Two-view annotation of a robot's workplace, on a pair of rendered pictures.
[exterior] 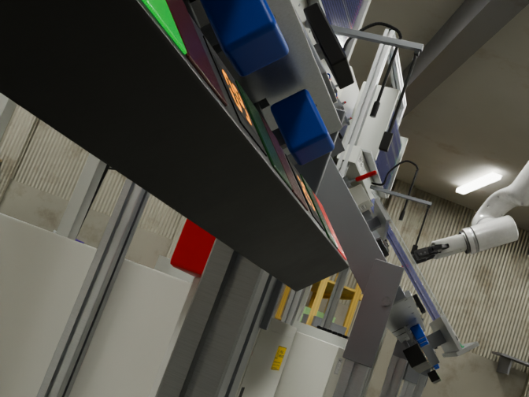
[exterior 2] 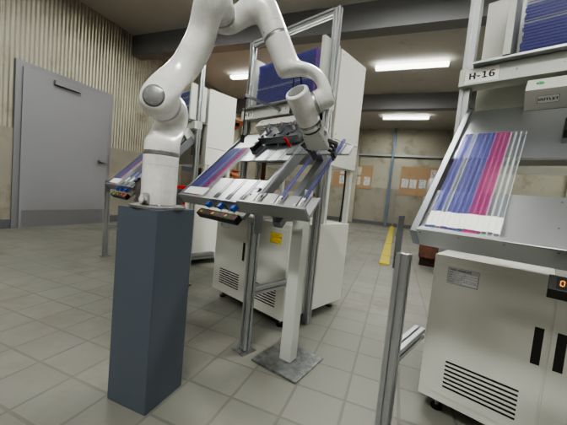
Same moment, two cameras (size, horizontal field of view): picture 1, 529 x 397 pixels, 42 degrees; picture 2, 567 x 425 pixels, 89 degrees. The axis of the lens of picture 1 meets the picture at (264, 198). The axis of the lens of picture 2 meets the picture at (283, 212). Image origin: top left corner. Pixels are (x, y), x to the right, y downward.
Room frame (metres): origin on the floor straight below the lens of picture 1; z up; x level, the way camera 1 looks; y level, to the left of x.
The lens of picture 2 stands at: (2.51, -1.72, 0.79)
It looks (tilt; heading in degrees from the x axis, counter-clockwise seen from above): 4 degrees down; 113
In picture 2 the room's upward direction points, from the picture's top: 5 degrees clockwise
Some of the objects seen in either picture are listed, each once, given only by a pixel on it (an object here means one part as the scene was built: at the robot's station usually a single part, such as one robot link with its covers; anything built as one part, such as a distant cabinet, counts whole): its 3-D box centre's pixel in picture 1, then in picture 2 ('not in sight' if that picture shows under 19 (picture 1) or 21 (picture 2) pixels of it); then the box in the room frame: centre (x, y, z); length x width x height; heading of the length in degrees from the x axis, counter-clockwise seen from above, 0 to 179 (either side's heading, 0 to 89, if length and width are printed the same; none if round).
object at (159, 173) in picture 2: not in sight; (159, 181); (1.69, -0.93, 0.79); 0.19 x 0.19 x 0.18
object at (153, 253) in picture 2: not in sight; (151, 301); (1.69, -0.93, 0.35); 0.18 x 0.18 x 0.70; 2
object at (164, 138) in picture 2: not in sight; (166, 124); (1.67, -0.90, 1.00); 0.19 x 0.12 x 0.24; 117
